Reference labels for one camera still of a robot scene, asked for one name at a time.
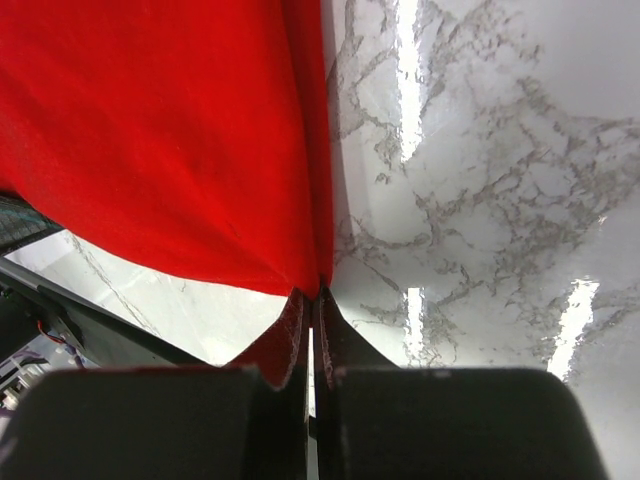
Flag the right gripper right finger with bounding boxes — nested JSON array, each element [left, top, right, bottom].
[[312, 286, 397, 479]]

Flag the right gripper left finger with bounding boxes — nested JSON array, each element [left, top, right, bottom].
[[228, 289, 311, 479]]

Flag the red t shirt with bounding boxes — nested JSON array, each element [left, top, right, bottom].
[[1, 1, 333, 297]]

